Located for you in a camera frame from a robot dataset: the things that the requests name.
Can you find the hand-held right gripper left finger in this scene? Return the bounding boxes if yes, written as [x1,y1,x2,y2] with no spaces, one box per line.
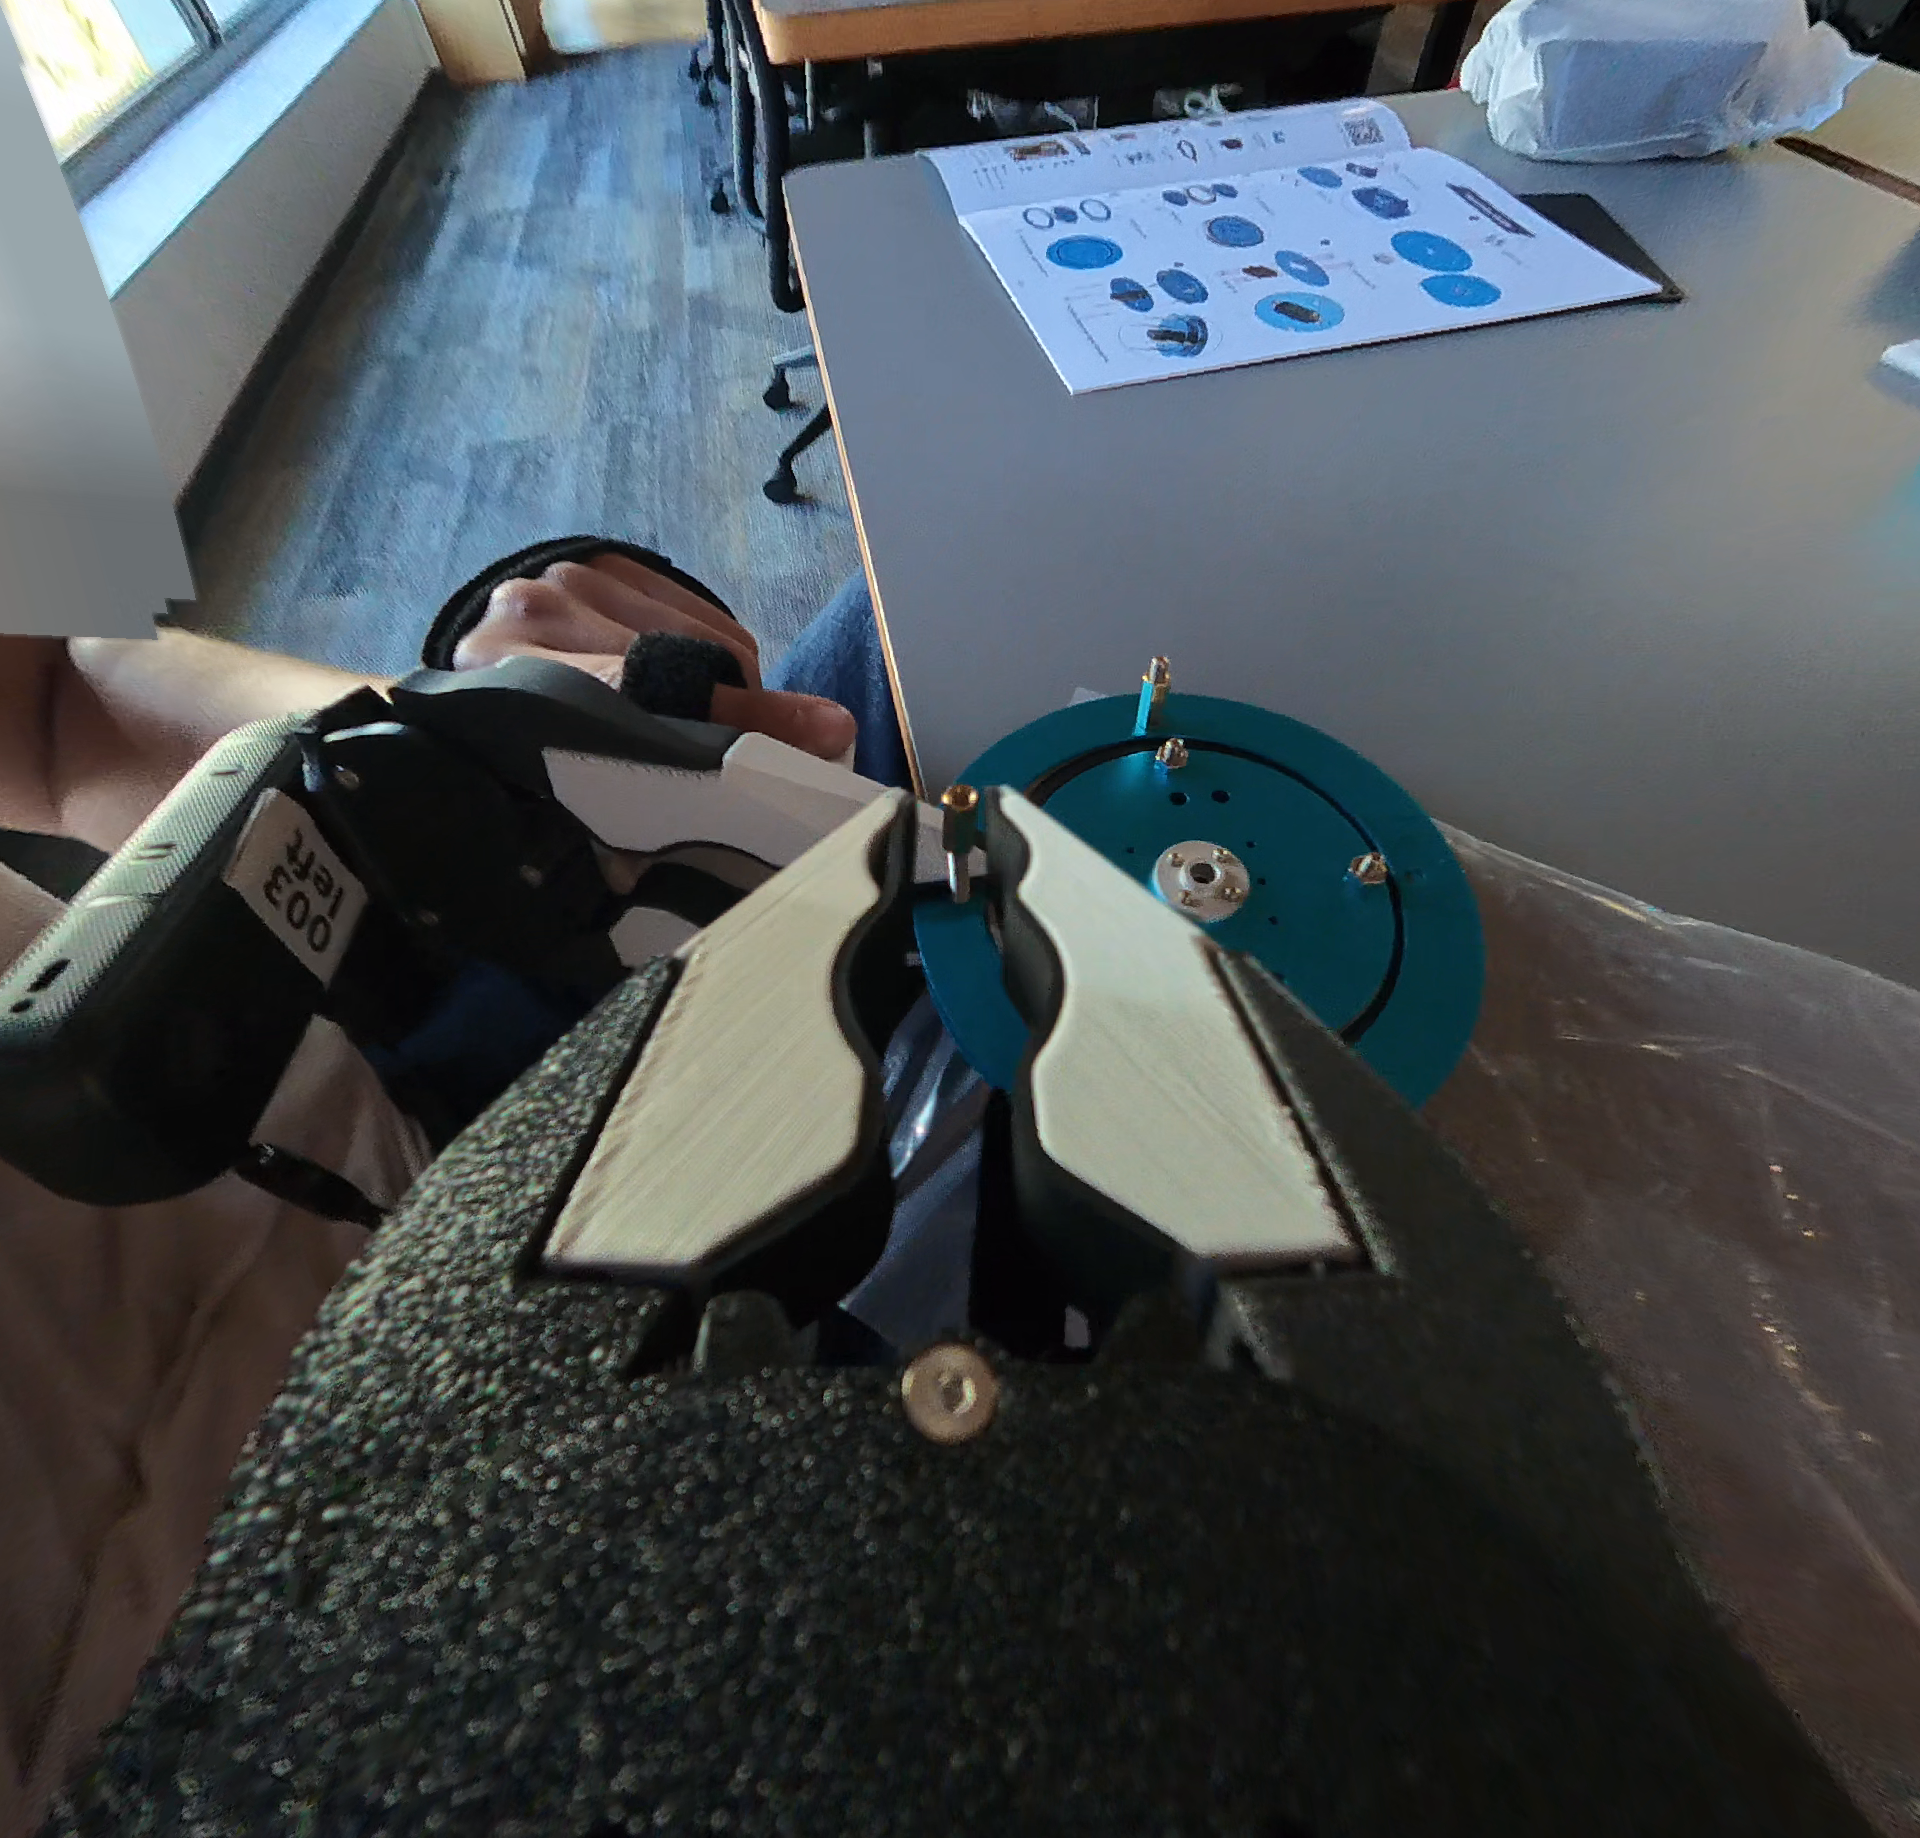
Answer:
[539,789,919,1281]

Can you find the person's left hand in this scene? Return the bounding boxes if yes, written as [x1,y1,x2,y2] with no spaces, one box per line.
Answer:
[450,559,863,778]

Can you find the person's tan trousers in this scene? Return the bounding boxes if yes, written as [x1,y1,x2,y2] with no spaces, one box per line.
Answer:
[0,834,443,1801]

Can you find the black cord with clip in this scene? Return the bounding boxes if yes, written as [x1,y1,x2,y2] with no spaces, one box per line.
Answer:
[238,1138,390,1228]

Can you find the black rolling chair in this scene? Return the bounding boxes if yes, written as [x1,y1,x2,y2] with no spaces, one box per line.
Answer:
[649,0,845,508]

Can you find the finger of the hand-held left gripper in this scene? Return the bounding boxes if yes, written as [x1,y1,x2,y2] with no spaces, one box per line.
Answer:
[606,860,770,964]
[540,733,889,873]

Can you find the grey desk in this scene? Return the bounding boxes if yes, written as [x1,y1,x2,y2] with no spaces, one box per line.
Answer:
[783,83,1920,1838]

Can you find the white plastic bag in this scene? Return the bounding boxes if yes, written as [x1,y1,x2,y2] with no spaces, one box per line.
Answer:
[1459,0,1879,165]

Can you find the clear plastic sheet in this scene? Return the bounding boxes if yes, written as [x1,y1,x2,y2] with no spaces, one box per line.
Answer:
[840,684,1920,1838]

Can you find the printed instruction sheet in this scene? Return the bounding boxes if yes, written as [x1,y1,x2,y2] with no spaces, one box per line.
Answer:
[918,102,1670,400]

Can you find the blue round turntable base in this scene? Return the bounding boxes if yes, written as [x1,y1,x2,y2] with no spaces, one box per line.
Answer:
[909,654,1487,1115]

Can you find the person's left forearm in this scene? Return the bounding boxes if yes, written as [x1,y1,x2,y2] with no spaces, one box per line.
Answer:
[0,634,453,851]

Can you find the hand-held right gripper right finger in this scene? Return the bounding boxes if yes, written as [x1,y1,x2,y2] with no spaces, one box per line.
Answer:
[995,789,1364,1276]

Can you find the large window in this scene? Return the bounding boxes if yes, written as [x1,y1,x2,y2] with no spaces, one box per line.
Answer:
[0,0,335,209]

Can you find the wooden background tables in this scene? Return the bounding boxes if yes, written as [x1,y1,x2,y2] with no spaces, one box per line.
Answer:
[733,0,1529,161]

